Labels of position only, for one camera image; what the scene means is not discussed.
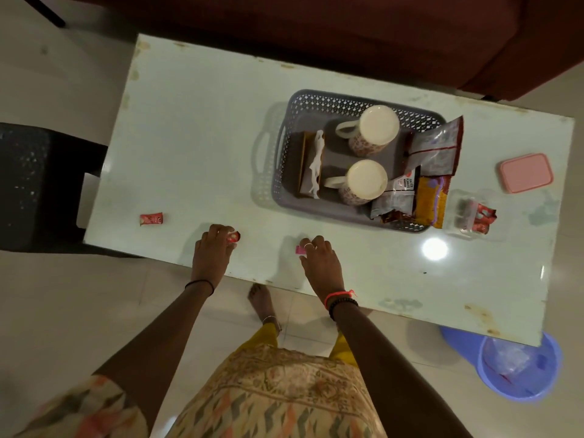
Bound red sachet with white print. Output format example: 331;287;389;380
474;203;497;236

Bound yellow trousers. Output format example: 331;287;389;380
248;323;362;366

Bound clear plastic bag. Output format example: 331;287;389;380
483;336;534;384

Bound black furniture leg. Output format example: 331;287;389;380
29;0;67;29

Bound person's foot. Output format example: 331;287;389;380
247;283;280;332

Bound red thread bracelet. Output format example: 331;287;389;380
324;289;356;311

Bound black plastic chair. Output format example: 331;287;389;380
0;122;134;259

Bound dark red sofa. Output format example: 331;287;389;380
68;0;584;102

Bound person's left hand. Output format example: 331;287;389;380
191;224;241;289

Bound silver and red snack packet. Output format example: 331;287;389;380
403;148;460;177
404;116;464;155

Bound patterned beige tunic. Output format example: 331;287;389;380
14;346;389;438

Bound white patterned mug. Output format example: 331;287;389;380
322;159;390;207
335;105;401;158

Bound grey perforated plastic basket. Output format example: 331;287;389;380
258;89;447;234

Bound person's left forearm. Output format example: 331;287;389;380
91;282;215;436

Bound person's right hand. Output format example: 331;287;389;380
298;235;346;301

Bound yellow orange snack packet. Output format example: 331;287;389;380
412;175;453;230

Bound pink plastic lidded box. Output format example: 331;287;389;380
497;153;554;195

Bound person's right forearm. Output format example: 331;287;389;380
326;297;475;438

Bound purple plastic bin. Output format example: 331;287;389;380
439;325;565;404

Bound black wrist band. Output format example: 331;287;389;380
184;280;215;298

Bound brown tissue box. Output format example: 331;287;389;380
298;130;327;199

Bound black bead bracelet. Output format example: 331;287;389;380
328;298;360;322

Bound small silver black packet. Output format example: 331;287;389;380
370;174;419;220

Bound clear plastic container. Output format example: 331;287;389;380
448;189;498;241

